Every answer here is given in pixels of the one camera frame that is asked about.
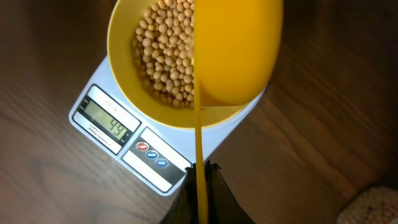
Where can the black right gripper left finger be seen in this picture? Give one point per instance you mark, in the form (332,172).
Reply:
(184,209)

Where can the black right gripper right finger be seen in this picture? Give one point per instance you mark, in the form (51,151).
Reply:
(222,205)

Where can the yellow plastic measuring scoop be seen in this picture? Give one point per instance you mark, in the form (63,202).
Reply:
(235,48)

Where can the white digital kitchen scale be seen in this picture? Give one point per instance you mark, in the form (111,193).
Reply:
(157,154)

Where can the soybeans in bowl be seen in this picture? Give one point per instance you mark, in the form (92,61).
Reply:
(163,45)

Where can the pale yellow plastic bowl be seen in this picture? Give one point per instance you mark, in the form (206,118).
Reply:
(129,72)

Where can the soybeans in container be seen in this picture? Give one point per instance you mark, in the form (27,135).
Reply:
(376,205)

